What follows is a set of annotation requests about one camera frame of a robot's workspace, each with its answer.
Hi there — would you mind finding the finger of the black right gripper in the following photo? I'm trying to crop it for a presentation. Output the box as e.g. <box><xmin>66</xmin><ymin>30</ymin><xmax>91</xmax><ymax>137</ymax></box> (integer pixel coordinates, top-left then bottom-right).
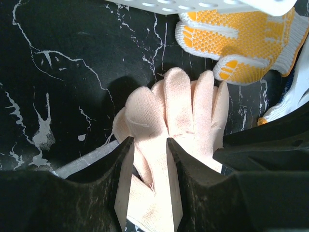
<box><xmin>213</xmin><ymin>106</ymin><xmax>309</xmax><ymax>171</ymax></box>

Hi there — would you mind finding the orange dotted work glove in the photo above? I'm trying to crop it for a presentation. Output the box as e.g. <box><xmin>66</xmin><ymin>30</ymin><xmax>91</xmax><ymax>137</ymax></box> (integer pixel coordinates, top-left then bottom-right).
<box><xmin>175</xmin><ymin>9</ymin><xmax>309</xmax><ymax>85</ymax></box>

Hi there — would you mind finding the white plastic storage basket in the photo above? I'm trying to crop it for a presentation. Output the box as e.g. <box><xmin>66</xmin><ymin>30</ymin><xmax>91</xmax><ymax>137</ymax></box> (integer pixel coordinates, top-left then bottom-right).
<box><xmin>113</xmin><ymin>0</ymin><xmax>296</xmax><ymax>16</ymax></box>

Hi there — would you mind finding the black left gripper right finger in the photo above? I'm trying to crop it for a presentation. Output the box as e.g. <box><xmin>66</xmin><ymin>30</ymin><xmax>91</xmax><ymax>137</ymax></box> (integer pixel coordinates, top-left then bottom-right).
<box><xmin>167</xmin><ymin>138</ymin><xmax>309</xmax><ymax>232</ymax></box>

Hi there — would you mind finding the white cotton glove orange cuff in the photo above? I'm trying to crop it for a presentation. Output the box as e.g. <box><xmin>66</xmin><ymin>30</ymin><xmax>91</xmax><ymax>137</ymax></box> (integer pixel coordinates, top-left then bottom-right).
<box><xmin>257</xmin><ymin>40</ymin><xmax>309</xmax><ymax>126</ymax></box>

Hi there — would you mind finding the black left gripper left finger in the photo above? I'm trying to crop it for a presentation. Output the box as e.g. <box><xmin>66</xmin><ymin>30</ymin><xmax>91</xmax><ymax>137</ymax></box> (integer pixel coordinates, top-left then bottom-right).
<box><xmin>0</xmin><ymin>137</ymin><xmax>134</xmax><ymax>232</ymax></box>

